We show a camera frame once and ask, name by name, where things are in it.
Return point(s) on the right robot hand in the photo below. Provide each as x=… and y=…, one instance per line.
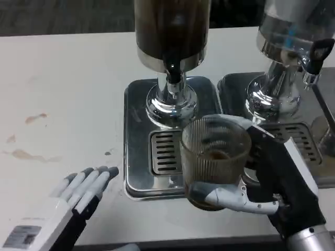
x=285, y=183

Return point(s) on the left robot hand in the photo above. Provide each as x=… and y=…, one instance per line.
x=55, y=211

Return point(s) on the clear ribbed glass cup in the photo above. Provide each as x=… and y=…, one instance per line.
x=209, y=164

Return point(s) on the silver right robot forearm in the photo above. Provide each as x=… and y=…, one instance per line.
x=311, y=239

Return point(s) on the slotted steel drain grid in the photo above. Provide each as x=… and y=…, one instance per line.
x=165, y=154
x=301, y=141

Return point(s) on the steel drip tray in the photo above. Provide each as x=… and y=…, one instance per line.
x=233, y=99
x=137, y=146

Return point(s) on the black dispenser tap spout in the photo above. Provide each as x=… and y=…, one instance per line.
x=174, y=72

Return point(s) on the dark drink dispenser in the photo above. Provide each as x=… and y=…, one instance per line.
x=171, y=28

